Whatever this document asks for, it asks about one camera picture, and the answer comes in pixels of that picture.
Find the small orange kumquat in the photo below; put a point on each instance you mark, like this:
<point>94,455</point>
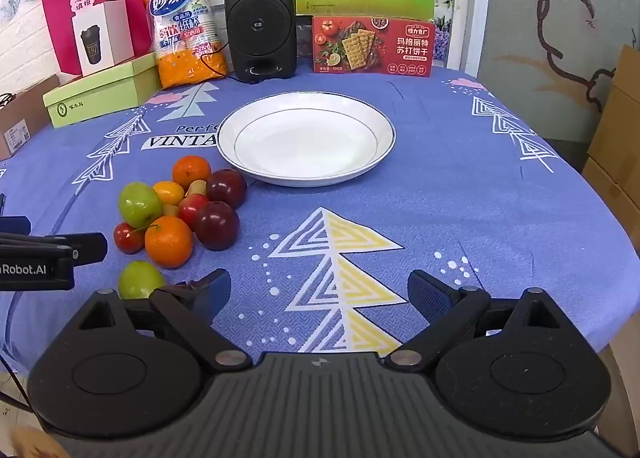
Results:
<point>168,192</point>

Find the blue printed tablecloth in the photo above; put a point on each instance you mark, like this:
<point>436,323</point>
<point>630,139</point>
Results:
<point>475,198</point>

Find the white frame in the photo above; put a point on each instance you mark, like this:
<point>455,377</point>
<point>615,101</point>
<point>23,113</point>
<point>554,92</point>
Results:
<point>472,7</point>

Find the tan cardboard box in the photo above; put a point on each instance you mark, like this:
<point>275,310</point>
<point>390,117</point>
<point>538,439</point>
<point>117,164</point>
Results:
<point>615,198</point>
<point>620,102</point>

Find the orange paper cup pack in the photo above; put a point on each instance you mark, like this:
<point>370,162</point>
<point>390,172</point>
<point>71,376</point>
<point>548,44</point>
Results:
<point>182,37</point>

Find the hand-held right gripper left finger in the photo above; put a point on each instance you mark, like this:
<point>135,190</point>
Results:
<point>214,290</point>

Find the green apple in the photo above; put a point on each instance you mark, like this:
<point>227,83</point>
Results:
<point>141,280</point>
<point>140,204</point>

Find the orange mandarin with stem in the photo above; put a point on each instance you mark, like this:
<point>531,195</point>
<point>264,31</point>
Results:
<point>168,243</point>

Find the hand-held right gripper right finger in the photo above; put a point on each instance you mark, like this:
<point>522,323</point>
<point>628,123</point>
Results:
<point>425,294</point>

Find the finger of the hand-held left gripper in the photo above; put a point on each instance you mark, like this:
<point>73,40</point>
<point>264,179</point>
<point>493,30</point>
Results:
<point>15,227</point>
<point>90,245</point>

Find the green shoebox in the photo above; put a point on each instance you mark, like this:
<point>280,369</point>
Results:
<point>95,100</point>

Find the white plate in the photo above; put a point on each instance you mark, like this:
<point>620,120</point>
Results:
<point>305,137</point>

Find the black speaker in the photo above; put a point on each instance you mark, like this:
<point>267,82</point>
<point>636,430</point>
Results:
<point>260,22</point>

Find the red cracker box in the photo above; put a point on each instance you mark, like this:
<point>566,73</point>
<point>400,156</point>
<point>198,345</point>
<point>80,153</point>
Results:
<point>372,45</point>

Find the white cup box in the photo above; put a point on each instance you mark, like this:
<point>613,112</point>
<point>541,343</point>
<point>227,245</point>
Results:
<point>102,40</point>

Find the brown cardboard box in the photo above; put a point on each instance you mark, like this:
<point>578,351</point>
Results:
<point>22,117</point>

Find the small red apple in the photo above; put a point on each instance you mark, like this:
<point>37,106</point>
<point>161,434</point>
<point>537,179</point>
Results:
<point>128,238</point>

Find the dark purple plum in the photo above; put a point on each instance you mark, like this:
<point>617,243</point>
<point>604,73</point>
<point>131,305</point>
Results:
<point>216,225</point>
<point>226,188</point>

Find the pink paper bag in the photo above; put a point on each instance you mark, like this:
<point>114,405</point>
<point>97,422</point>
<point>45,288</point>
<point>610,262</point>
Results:
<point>60,2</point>

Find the small yellow plum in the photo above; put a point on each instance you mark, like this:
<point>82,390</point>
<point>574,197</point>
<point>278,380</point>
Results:
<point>197,186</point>
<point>170,211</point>

